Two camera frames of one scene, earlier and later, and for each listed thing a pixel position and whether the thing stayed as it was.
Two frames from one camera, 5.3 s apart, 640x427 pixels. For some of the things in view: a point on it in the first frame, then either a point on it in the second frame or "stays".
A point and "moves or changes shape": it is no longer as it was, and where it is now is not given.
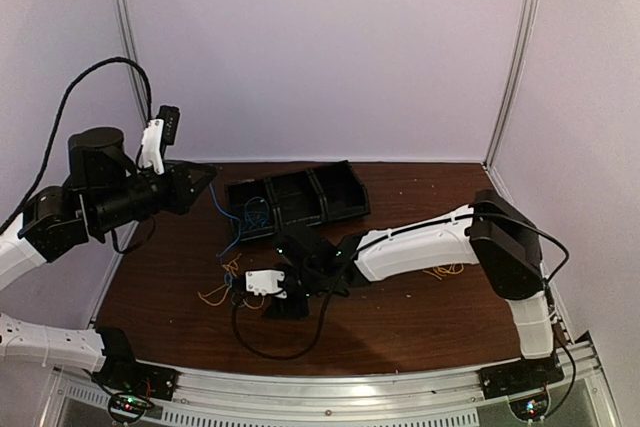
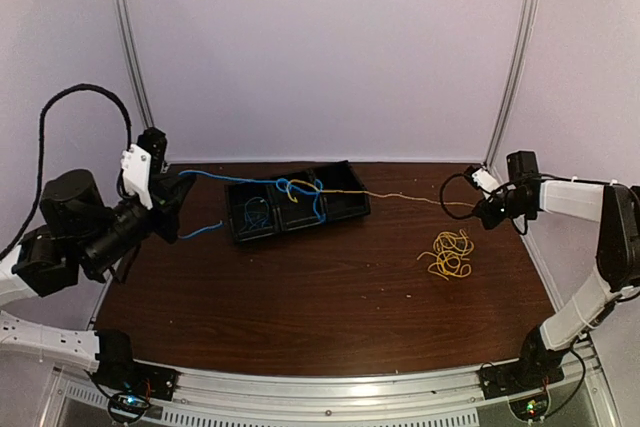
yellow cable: [455, 269] moves or changes shape
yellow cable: [230, 266] moves or changes shape
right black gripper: [278, 309] to [491, 220]
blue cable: [228, 279] to [281, 185]
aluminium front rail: [391, 399] stays
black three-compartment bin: [323, 194] stays
